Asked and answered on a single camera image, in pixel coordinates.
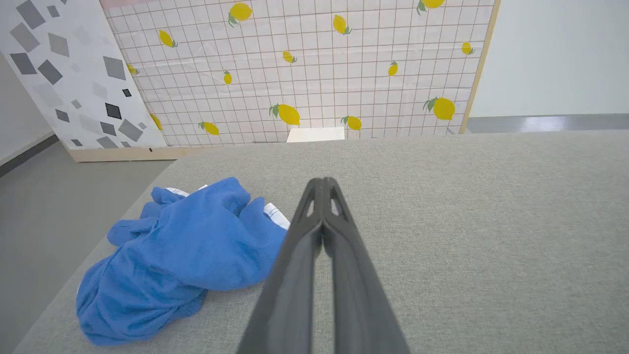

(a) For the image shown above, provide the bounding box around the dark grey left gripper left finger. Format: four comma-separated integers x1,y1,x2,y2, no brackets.
237,178,324,354

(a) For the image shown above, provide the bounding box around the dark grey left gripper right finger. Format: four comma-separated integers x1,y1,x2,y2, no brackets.
324,177,411,354

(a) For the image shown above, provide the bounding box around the blue garment with white waistband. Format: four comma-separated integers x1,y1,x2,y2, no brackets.
76,177,290,346

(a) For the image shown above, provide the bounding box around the grey fabric sofa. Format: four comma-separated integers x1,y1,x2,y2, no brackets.
12,129,629,354

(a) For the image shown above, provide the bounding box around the small white box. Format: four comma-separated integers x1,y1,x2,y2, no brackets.
286,127,345,143

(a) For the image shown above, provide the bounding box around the lemon print partition panel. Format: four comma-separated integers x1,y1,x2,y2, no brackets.
98,0,502,148

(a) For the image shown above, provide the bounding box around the grey terrazzo print partition panel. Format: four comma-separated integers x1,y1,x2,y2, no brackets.
0,0,197,163

